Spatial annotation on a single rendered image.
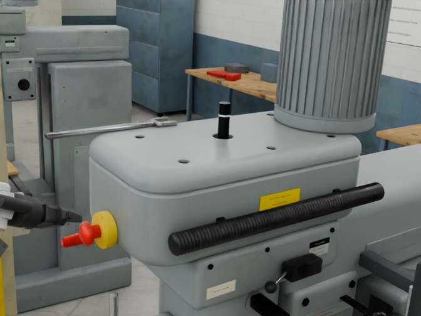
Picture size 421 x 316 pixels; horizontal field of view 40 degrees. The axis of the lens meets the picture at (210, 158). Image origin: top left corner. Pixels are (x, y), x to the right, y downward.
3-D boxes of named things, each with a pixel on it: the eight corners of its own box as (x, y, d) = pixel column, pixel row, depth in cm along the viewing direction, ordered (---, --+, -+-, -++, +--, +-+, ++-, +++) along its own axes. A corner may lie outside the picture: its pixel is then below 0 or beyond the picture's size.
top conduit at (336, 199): (178, 261, 83) (180, 239, 82) (164, 248, 86) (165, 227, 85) (383, 202, 108) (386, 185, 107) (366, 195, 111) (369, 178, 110)
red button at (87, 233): (86, 251, 91) (86, 228, 90) (76, 241, 94) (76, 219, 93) (105, 246, 93) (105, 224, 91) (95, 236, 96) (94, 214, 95)
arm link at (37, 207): (35, 237, 167) (2, 231, 157) (37, 204, 169) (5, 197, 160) (67, 233, 161) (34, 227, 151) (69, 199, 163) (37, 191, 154)
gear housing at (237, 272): (195, 316, 95) (198, 263, 91) (128, 254, 113) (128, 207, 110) (338, 266, 113) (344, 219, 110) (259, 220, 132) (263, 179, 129)
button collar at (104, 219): (106, 255, 92) (106, 221, 90) (91, 240, 97) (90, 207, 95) (118, 252, 93) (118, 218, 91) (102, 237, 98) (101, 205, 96)
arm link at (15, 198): (6, 235, 156) (-30, 229, 146) (10, 196, 159) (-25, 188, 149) (36, 231, 150) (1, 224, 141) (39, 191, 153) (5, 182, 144)
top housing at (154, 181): (148, 280, 85) (150, 179, 80) (79, 215, 106) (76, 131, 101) (362, 217, 111) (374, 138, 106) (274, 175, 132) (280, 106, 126)
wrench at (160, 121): (50, 142, 94) (49, 136, 94) (41, 135, 97) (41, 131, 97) (176, 125, 108) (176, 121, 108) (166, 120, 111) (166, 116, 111)
